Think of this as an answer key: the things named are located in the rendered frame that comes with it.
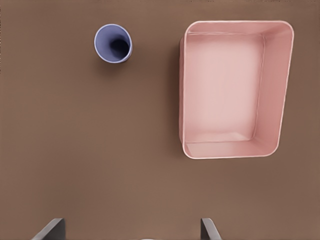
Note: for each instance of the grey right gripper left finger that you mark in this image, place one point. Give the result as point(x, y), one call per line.
point(52, 230)

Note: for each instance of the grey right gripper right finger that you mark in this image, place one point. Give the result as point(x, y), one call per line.
point(209, 230)

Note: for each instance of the pink rectangular box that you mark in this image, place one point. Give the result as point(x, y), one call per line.
point(232, 90)

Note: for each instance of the blue cup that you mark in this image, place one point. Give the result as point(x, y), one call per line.
point(111, 43)

